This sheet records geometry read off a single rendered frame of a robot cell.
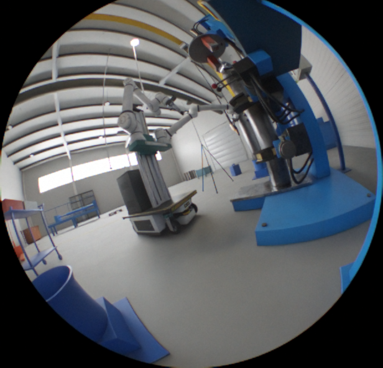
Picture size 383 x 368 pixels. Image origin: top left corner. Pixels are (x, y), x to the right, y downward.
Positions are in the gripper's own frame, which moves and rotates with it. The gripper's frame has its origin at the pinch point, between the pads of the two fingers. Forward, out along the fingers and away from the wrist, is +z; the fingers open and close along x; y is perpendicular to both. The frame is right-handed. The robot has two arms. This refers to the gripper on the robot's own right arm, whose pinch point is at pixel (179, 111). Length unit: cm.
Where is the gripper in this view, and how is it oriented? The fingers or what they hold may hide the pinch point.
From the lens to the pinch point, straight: 113.4
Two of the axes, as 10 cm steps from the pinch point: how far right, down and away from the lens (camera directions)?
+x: -2.1, 2.1, -9.5
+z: 7.1, 7.1, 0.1
